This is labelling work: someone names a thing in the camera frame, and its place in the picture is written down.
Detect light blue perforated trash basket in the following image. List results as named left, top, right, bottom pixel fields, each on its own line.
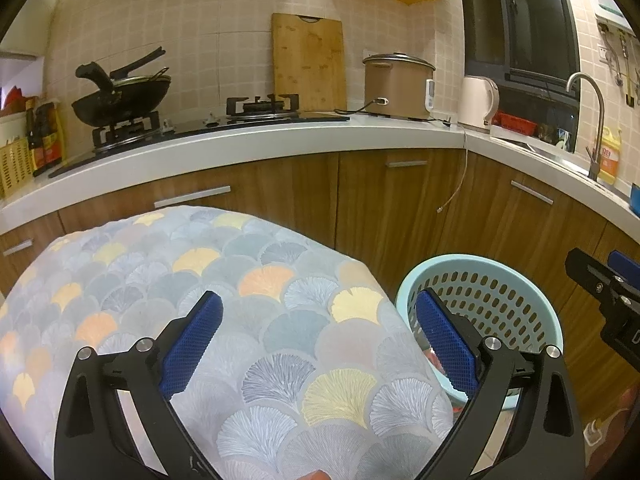
left=394, top=252, right=565, bottom=411

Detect dark kitchen window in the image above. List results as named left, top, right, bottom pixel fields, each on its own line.
left=462, top=0, right=580, bottom=133

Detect chrome sink faucet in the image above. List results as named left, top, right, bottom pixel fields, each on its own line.
left=565, top=71, right=608, bottom=181

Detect yellow detergent bottle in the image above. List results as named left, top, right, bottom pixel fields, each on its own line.
left=599, top=127, right=622, bottom=185

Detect red container on counter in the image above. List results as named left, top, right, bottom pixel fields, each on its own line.
left=492, top=112, right=537, bottom=136

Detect scallop patterned tablecloth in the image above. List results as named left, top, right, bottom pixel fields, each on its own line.
left=1, top=206, right=454, bottom=479

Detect white electric kettle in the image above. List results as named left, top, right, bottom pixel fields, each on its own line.
left=458, top=76, right=500, bottom=131

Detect wooden base cabinets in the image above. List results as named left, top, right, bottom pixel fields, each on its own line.
left=1, top=148, right=639, bottom=417

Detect yellow perforated basket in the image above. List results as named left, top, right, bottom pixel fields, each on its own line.
left=0, top=138, right=34, bottom=198

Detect black gas stove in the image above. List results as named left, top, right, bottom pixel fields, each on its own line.
left=49, top=93, right=349, bottom=179

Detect brown rice cooker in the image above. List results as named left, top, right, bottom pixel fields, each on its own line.
left=362, top=52, right=435, bottom=120

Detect dark sauce bottles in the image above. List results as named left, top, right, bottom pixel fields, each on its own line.
left=25, top=98, right=64, bottom=177

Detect black wok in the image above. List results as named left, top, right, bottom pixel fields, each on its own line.
left=72, top=47, right=171, bottom=128

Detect wooden cutting board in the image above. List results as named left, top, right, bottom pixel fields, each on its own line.
left=271, top=13, right=347, bottom=112

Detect white hanging cable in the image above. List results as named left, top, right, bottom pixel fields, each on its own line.
left=436, top=129, right=470, bottom=214

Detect wall utensil rack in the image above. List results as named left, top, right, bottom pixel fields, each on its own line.
left=594, top=3, right=639, bottom=108

